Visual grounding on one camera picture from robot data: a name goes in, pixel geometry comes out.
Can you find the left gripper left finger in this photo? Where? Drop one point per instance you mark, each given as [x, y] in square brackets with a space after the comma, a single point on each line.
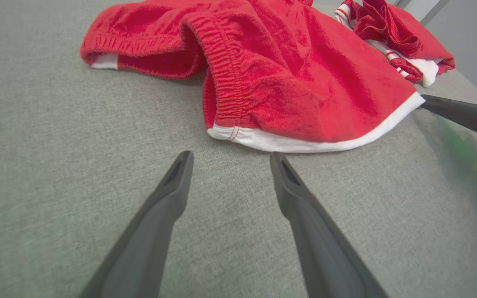
[147, 240]

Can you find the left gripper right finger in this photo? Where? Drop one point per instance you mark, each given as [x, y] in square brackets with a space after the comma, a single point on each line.
[325, 248]

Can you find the red shirt with striped trim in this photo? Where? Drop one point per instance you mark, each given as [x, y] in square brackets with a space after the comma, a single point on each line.
[404, 33]

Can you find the red shorts with white hem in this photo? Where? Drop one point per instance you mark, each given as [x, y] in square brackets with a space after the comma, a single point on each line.
[304, 82]

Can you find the grey fabric sofa seat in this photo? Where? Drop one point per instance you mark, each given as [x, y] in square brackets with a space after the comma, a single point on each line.
[56, 165]

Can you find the grey partition frame post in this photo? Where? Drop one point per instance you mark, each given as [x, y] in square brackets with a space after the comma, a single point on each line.
[435, 11]

